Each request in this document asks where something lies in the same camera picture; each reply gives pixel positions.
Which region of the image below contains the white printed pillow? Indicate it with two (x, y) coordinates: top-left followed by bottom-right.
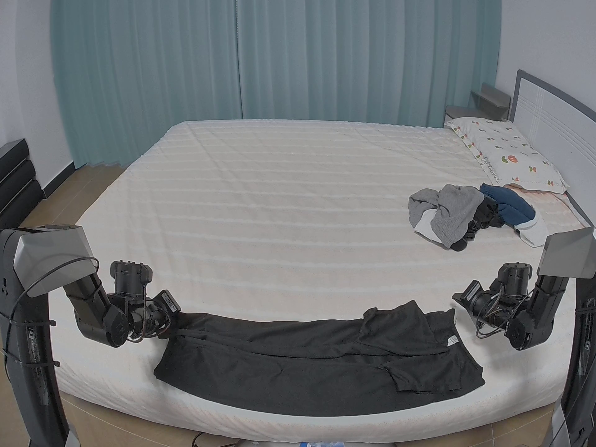
(444, 116), (571, 195)

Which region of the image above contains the bed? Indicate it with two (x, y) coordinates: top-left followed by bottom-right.
(47, 69), (596, 442)

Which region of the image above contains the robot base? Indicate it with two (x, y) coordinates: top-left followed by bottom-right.
(251, 440), (355, 447)

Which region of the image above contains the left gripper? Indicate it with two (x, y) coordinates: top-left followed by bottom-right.
(128, 289), (183, 342)

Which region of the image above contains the black T-shirt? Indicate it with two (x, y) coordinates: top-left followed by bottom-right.
(154, 300), (486, 417)

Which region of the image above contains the black chest of drawers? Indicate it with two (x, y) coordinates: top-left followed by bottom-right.
(0, 139), (47, 219)

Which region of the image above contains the grey bedside table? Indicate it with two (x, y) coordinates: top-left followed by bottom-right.
(445, 83), (512, 123)

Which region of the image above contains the black cable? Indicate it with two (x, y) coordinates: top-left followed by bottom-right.
(190, 429), (234, 447)
(2, 256), (101, 358)

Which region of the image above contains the blue-green curtain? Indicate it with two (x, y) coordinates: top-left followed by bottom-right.
(235, 0), (504, 129)
(50, 0), (244, 169)

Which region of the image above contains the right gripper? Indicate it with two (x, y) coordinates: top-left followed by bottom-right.
(458, 279), (503, 321)

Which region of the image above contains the pile of clothes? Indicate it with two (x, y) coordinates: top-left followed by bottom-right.
(407, 183), (546, 252)

